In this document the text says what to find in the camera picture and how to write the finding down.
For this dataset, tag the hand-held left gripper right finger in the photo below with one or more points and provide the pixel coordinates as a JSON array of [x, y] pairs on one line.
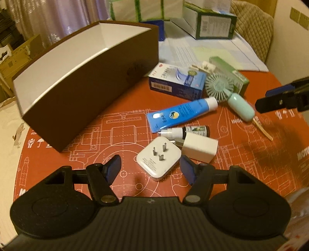
[[187, 169]]

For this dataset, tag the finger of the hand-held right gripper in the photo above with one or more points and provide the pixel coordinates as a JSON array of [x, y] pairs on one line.
[[272, 103], [275, 93]]

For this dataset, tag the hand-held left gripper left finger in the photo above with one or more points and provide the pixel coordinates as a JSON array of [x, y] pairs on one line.
[[113, 167]]

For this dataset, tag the white square plug adapter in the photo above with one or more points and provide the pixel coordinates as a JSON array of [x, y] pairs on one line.
[[149, 166]]

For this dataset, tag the brown storage box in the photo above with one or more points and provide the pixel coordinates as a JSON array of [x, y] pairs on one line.
[[96, 96]]

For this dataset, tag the white hair clip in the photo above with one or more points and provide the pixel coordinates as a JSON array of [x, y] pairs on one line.
[[207, 65]]

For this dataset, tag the blue medicine box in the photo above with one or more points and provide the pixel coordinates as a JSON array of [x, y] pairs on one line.
[[173, 80]]

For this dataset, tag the white charger block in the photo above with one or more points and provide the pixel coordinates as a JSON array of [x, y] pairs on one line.
[[200, 147]]

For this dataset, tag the wooden stick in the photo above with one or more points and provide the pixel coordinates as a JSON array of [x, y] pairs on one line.
[[264, 131]]

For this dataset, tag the mint handheld fan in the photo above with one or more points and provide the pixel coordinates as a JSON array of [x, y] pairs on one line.
[[241, 106]]

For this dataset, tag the small dark spray bottle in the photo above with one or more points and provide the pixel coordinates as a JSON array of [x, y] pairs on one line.
[[196, 130]]

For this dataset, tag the small green box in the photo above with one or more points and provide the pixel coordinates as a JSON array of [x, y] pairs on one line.
[[229, 67]]

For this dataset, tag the orange printed mat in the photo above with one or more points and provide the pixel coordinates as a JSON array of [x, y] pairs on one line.
[[241, 156]]

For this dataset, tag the blue ointment tube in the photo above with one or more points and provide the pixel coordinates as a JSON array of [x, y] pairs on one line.
[[178, 111]]

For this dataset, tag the beige quilted cushion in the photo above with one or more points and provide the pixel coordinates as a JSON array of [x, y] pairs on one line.
[[256, 29]]

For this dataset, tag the plaid cloth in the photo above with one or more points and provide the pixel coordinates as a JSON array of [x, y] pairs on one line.
[[217, 50]]

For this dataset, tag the dark green carton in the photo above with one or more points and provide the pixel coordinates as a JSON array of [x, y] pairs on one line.
[[217, 24]]

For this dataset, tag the white embroidered cloth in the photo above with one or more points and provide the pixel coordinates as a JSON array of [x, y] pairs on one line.
[[9, 144]]

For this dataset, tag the large blue box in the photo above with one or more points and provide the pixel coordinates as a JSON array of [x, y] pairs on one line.
[[161, 30]]

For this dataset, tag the cardboard box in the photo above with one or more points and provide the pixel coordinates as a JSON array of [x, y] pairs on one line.
[[19, 58]]

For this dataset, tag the green wrapped tissue pack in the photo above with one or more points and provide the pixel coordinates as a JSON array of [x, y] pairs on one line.
[[125, 9]]

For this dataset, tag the light patterned curtain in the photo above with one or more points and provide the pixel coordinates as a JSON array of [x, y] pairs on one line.
[[60, 17]]

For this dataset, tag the dark rack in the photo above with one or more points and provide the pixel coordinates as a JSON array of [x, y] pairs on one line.
[[7, 31]]

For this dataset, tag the wall switch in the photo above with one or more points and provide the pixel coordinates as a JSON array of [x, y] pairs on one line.
[[299, 15]]

